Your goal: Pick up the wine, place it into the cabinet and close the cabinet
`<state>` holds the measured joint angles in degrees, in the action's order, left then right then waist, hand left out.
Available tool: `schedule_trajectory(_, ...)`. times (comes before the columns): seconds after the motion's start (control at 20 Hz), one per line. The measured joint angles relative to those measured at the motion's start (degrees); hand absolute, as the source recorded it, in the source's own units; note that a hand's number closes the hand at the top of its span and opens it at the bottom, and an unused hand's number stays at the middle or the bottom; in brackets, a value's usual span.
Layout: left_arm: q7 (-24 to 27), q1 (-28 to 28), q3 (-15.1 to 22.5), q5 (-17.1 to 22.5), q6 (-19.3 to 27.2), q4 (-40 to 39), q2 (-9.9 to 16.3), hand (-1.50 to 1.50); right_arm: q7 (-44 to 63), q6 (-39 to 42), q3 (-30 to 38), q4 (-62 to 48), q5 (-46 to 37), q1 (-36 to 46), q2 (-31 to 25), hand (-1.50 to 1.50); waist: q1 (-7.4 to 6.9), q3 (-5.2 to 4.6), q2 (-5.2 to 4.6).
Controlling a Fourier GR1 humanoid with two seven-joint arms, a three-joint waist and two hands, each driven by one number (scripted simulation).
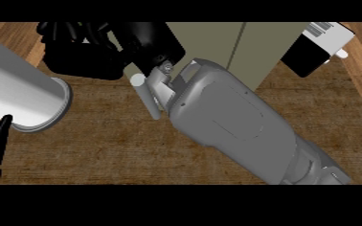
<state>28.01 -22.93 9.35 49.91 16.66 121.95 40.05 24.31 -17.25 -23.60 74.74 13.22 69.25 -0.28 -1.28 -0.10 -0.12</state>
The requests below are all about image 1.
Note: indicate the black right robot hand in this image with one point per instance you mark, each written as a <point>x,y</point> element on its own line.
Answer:
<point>147,41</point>

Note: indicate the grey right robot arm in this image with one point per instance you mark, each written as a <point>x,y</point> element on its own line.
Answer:
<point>235,118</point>

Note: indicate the pale grey cylinder with rim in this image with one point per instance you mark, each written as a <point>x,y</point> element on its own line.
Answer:
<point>29,92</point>

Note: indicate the black and white appliance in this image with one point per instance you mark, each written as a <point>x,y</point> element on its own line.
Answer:
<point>309,51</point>

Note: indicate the thin black bar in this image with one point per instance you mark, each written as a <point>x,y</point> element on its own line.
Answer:
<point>3,140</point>

